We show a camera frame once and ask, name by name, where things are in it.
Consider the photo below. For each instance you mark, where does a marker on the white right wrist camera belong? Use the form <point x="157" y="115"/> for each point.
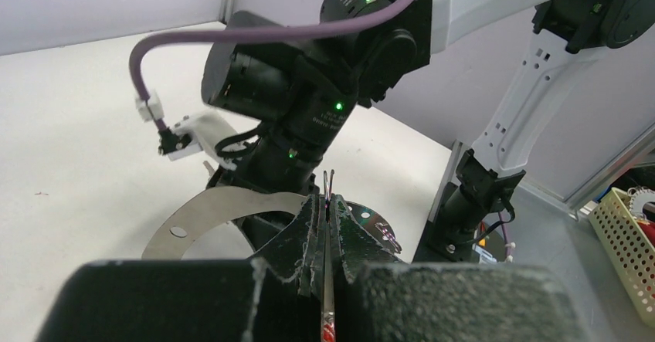
<point x="201" y="132"/>

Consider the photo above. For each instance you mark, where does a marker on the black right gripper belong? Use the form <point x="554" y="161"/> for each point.
<point x="266" y="170"/>

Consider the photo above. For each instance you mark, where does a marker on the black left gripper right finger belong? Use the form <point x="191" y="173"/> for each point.
<point x="351" y="246"/>

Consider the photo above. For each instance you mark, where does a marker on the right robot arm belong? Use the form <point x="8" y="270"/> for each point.
<point x="302" y="91"/>

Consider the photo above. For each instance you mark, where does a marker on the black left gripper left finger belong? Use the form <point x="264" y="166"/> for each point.
<point x="296" y="254"/>

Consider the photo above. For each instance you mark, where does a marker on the yellow perforated basket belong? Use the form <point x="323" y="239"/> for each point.
<point x="616" y="221"/>

